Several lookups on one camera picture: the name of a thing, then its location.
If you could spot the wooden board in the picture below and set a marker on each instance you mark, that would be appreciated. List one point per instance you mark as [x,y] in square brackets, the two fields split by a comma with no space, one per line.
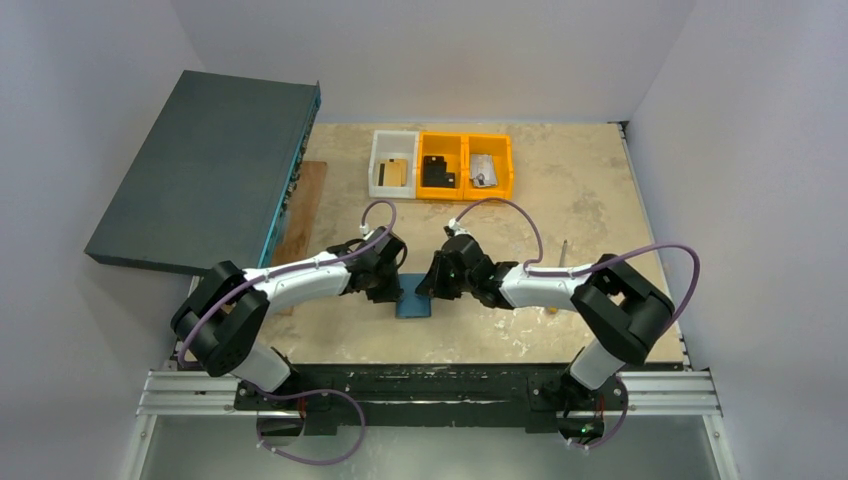
[300,213]

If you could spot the black cards in yellow bin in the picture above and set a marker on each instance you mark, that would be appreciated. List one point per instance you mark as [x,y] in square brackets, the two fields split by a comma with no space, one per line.
[435,173]

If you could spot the white plastic bin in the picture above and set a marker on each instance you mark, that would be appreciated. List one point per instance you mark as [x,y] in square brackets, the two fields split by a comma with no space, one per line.
[393,144]

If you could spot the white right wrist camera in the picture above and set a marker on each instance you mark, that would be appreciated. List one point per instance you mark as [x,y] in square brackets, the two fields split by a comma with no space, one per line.
[454,228]

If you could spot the yellow handled screwdriver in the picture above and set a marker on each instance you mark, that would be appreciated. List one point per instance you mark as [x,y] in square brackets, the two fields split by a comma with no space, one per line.
[561,264]

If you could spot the yellow bin right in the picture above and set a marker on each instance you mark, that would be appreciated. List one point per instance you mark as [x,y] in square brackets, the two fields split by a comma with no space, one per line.
[500,147]

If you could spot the yellow bin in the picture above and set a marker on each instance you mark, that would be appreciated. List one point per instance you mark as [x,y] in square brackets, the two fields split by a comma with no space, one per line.
[500,147]
[450,145]

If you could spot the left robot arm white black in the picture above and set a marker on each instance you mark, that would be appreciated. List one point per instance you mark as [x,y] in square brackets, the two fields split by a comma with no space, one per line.
[219,322]

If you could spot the silver cards in yellow bin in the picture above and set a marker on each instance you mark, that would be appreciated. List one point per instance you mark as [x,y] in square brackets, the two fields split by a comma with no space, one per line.
[482,171]

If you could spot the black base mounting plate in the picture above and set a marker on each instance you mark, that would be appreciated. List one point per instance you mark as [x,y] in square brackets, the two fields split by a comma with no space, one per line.
[529,396]

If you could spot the dark grey network switch box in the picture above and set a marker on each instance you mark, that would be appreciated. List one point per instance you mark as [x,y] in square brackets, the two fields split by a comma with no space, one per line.
[212,178]

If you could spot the teal card holder wallet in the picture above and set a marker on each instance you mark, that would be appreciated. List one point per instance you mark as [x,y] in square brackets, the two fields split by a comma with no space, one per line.
[411,305]

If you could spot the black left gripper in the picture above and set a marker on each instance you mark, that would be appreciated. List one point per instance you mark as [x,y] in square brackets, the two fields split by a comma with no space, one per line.
[385,285]

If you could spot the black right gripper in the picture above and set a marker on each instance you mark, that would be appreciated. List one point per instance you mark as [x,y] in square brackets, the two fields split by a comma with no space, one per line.
[436,281]

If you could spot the yellow bin middle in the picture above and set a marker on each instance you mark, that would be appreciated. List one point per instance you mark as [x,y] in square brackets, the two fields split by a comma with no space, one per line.
[450,145]

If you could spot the gold cards in white bin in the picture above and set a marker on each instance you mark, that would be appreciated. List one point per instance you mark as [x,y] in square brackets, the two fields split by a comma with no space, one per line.
[392,172]

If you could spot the aluminium frame rail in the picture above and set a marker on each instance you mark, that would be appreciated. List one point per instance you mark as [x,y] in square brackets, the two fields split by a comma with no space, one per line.
[187,425]

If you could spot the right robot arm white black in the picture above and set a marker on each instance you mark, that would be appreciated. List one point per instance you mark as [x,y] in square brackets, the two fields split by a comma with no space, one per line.
[625,312]

